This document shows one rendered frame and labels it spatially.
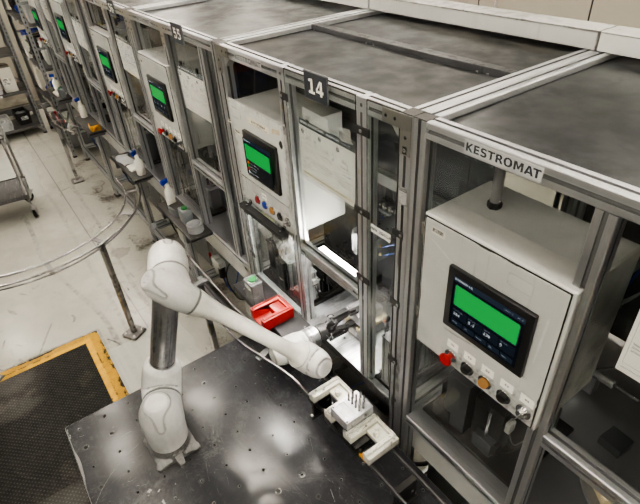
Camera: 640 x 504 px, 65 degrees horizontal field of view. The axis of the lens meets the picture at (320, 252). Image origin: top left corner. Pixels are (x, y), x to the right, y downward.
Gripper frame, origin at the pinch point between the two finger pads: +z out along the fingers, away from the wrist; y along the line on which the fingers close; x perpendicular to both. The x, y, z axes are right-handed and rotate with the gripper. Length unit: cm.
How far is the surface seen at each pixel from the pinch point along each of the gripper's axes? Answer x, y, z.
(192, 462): 2, -37, -79
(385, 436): -45, -15, -22
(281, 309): 27.2, -5.3, -20.4
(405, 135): -38, 96, -19
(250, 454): -9, -36, -59
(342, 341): -1.3, -9.9, -7.6
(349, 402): -29.0, -9.0, -25.8
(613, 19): 96, 70, 341
